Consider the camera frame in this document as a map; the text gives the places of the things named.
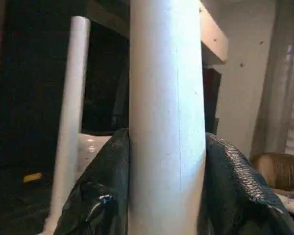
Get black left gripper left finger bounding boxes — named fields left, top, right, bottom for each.
left=53, top=127, right=132, bottom=235

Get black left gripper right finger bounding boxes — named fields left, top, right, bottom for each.
left=203, top=132, right=294, bottom=235

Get white plastic table leg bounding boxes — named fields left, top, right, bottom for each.
left=127, top=0, right=208, bottom=235
left=43, top=16, right=91, bottom=231

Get brown wicker basket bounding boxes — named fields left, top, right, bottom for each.
left=249, top=151, right=294, bottom=192

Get black work mat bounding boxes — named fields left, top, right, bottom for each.
left=0, top=183, right=54, bottom=235

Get beige curtain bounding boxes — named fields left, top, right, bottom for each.
left=249, top=0, right=294, bottom=157

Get black box with gold label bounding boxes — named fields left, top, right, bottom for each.
left=0, top=14, right=128, bottom=194

